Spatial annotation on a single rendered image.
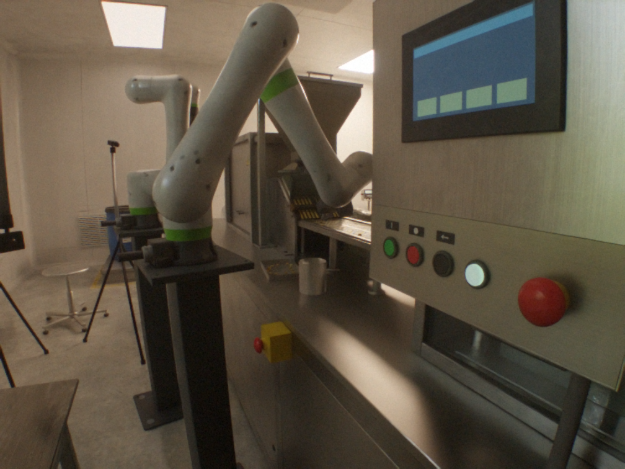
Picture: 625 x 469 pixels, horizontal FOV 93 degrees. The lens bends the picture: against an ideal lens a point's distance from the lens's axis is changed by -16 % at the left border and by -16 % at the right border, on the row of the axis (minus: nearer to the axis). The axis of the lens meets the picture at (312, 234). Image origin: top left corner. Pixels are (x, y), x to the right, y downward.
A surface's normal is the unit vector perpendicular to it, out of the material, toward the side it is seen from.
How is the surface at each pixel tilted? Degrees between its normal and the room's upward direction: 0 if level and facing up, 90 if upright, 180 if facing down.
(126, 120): 90
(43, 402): 0
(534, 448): 0
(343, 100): 118
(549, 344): 90
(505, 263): 90
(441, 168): 90
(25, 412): 0
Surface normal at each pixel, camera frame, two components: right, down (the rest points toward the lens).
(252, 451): 0.00, -0.98
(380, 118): -0.90, 0.07
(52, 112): 0.43, 0.16
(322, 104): 0.37, 0.60
